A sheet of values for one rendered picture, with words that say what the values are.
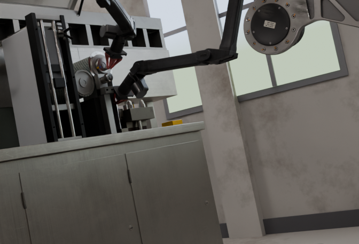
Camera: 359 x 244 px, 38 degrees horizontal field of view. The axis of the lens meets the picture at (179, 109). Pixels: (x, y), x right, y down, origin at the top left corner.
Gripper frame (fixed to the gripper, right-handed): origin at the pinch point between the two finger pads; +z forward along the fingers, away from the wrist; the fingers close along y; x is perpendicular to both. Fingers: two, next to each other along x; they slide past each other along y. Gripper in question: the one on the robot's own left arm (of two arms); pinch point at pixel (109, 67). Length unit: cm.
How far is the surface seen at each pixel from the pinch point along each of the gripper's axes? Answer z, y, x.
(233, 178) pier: 105, 180, -8
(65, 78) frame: 0.3, -31.3, -6.9
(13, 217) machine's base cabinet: 24, -78, -52
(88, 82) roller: 7.4, -10.1, -0.6
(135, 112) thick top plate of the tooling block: 16.4, 11.4, -16.3
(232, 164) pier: 95, 180, -2
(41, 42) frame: -10.4, -39.4, 4.0
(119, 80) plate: 25, 41, 25
